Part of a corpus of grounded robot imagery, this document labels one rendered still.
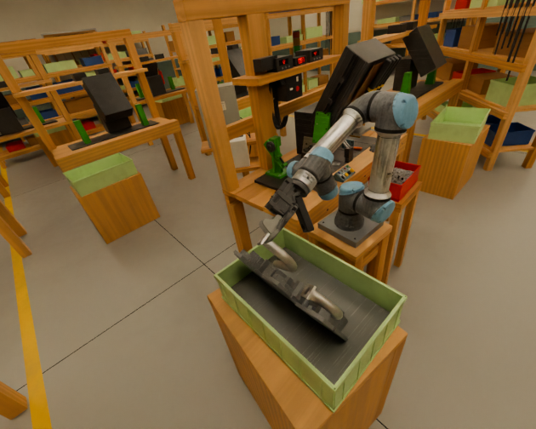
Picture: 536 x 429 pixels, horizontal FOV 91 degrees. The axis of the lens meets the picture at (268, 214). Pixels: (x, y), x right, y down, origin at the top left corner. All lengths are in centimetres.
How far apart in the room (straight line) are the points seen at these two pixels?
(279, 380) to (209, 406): 95
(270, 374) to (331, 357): 22
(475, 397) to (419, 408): 31
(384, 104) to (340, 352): 89
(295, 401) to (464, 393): 124
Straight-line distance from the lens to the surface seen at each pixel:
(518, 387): 221
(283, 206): 79
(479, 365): 219
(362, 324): 110
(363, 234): 139
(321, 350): 104
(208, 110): 167
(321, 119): 193
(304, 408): 103
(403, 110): 108
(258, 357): 111
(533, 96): 424
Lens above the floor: 177
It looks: 35 degrees down
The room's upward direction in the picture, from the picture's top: 9 degrees counter-clockwise
